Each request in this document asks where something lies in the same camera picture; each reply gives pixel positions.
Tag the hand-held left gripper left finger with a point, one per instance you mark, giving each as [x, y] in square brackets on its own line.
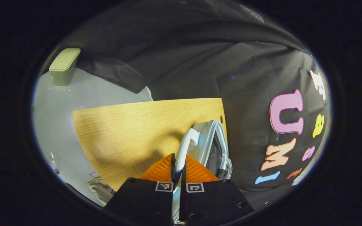
[173, 169]

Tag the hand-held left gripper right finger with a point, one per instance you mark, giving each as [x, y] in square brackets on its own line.
[183, 175]

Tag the pale green lidded bin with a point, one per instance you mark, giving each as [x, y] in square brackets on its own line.
[63, 67]

